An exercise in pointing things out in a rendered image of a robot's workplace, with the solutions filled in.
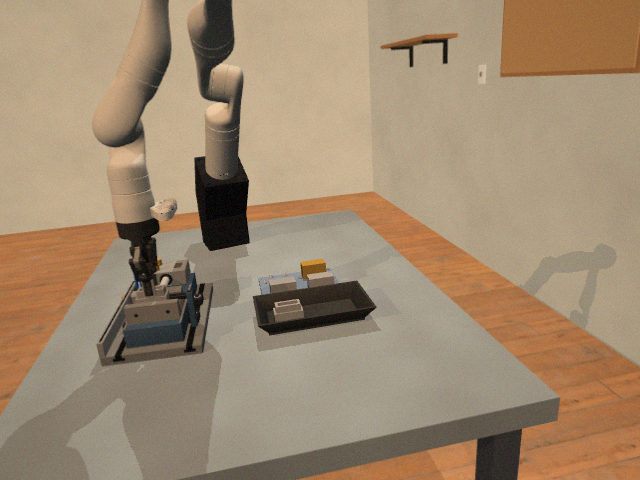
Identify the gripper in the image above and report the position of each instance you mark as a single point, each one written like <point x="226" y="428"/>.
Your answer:
<point x="144" y="250"/>

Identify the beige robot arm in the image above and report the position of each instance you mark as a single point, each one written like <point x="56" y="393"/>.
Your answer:
<point x="137" y="80"/>

